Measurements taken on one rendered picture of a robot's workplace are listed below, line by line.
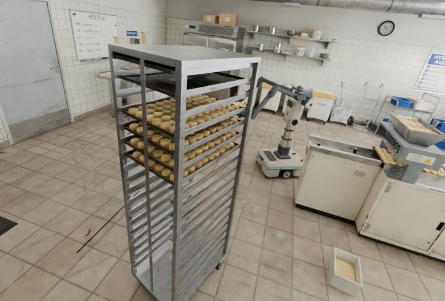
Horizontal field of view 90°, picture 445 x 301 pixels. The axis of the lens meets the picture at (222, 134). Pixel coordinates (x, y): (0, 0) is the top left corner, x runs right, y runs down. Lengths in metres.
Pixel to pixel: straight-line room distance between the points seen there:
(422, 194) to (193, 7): 6.41
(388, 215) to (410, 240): 0.36
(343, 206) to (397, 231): 0.53
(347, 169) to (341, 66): 4.27
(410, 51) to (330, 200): 4.87
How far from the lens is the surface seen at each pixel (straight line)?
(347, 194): 2.95
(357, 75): 6.79
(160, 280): 2.09
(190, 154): 1.17
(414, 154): 2.60
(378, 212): 2.90
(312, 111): 6.18
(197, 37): 6.11
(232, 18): 6.02
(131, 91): 1.28
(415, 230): 3.10
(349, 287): 2.53
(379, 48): 6.83
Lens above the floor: 1.93
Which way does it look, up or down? 25 degrees down
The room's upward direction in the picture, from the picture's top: 7 degrees clockwise
